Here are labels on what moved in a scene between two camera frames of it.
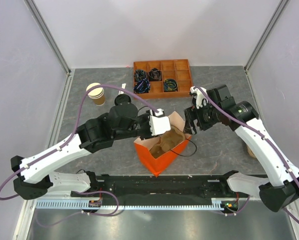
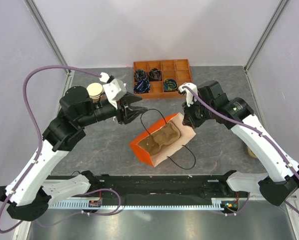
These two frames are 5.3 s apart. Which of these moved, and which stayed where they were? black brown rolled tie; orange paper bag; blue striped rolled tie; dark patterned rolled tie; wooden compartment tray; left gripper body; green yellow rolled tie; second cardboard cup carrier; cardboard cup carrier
Moved: cardboard cup carrier; orange paper bag; left gripper body
Stayed: blue striped rolled tie; green yellow rolled tie; second cardboard cup carrier; black brown rolled tie; dark patterned rolled tie; wooden compartment tray
